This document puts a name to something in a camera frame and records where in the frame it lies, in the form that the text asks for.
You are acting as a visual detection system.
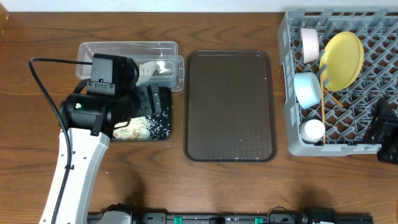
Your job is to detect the black rectangular tray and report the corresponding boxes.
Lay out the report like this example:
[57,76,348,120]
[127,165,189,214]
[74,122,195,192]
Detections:
[110,86,172,142]

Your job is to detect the light blue bowl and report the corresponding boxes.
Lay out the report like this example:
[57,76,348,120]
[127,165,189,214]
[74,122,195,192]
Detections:
[294,72,322,109]

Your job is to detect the rice and food scraps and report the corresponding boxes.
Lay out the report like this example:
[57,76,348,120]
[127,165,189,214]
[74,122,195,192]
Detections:
[111,113,172,141]

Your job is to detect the white tissue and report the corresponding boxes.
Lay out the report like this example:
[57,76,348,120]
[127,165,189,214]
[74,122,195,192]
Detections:
[136,61,157,86]

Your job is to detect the clear plastic waste bin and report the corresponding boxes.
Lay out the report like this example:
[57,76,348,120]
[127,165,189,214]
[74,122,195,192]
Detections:
[77,41,185,91]

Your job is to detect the wooden chopstick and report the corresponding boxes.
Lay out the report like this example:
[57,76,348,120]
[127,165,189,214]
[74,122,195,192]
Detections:
[297,65,343,107]
[320,73,326,144]

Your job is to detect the pink bowl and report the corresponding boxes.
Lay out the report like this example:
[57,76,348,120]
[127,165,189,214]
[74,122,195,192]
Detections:
[300,28,320,63]

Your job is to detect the left black cable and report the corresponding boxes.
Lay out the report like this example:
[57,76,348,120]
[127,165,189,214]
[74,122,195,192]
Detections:
[28,57,94,224]

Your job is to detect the white plastic cup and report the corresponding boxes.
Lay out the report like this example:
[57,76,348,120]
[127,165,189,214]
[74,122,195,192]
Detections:
[299,119,325,143]

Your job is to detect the yellow plate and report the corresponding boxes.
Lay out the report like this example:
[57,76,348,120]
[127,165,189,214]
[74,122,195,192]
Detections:
[320,32,364,91]

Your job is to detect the dark brown serving tray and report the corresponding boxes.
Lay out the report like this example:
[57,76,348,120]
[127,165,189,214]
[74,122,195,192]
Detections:
[183,50,277,162]

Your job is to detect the grey dishwasher rack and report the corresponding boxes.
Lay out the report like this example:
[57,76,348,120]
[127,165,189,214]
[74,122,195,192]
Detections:
[278,9,397,156]

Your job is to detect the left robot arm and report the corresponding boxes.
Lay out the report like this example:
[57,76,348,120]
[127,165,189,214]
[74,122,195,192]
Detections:
[32,54,161,223]

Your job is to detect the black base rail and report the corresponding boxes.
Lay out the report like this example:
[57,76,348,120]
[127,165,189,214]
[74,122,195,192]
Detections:
[85,204,370,224]

